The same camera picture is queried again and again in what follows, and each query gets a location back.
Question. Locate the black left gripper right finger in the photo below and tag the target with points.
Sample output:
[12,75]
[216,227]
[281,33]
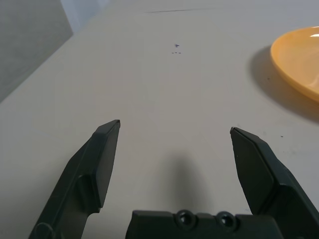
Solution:
[261,174]

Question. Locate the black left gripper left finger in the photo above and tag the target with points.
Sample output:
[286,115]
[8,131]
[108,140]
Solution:
[82,174]

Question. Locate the yellow plastic plate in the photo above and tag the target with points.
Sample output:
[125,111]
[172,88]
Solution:
[296,54]

